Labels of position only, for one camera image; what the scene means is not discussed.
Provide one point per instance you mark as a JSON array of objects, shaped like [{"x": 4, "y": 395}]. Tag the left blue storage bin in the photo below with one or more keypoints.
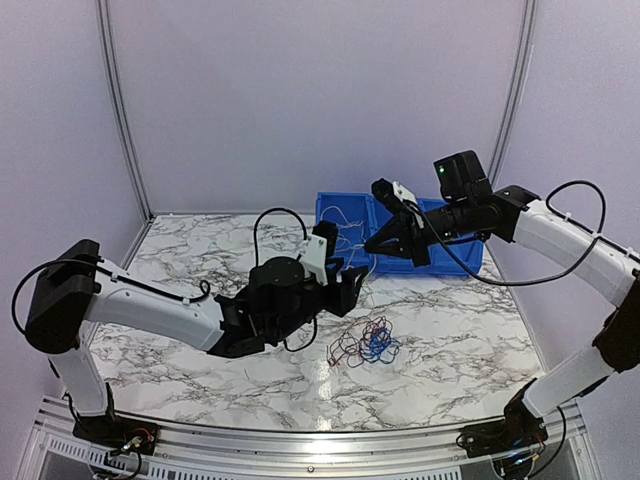
[{"x": 350, "y": 212}]

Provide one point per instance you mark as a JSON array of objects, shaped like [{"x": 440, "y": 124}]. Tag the right blue storage bin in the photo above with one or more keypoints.
[{"x": 470, "y": 253}]

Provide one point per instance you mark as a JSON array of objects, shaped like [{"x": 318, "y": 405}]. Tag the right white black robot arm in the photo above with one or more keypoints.
[{"x": 515, "y": 215}]

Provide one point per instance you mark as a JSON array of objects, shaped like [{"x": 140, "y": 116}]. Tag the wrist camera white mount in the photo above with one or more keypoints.
[
  {"x": 318, "y": 248},
  {"x": 392, "y": 195}
]

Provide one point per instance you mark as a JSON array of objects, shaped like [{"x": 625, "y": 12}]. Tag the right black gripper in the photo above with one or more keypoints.
[{"x": 406, "y": 246}]

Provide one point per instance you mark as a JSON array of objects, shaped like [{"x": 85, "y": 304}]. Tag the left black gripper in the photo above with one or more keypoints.
[{"x": 345, "y": 293}]

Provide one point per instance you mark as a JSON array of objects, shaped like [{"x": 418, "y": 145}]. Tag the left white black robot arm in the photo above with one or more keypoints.
[{"x": 81, "y": 287}]

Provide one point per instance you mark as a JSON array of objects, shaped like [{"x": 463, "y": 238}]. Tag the aluminium front rail frame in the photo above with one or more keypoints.
[{"x": 192, "y": 451}]

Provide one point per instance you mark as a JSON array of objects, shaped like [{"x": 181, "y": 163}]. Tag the aluminium corner post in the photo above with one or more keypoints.
[
  {"x": 515, "y": 90},
  {"x": 120, "y": 113}
]

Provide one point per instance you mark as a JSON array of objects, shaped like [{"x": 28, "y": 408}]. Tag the blue storage bin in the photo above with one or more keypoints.
[
  {"x": 386, "y": 264},
  {"x": 470, "y": 253},
  {"x": 350, "y": 212}
]

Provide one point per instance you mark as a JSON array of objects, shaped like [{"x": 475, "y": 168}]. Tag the left aluminium corner post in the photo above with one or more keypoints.
[{"x": 120, "y": 113}]

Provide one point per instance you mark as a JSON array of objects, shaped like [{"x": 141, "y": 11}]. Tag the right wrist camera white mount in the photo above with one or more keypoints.
[{"x": 392, "y": 195}]

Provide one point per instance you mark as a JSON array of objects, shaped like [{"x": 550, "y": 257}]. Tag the right aluminium corner post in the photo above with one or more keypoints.
[{"x": 515, "y": 90}]

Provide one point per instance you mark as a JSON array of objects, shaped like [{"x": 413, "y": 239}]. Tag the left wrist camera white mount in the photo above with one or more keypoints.
[{"x": 318, "y": 248}]

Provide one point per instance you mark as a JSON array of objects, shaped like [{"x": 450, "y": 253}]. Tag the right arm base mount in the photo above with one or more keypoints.
[{"x": 499, "y": 436}]

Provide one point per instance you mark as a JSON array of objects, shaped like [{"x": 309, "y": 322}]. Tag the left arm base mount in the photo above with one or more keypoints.
[{"x": 115, "y": 432}]

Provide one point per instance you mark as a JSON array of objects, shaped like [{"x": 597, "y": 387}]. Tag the middle blue storage bin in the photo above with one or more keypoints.
[{"x": 386, "y": 264}]

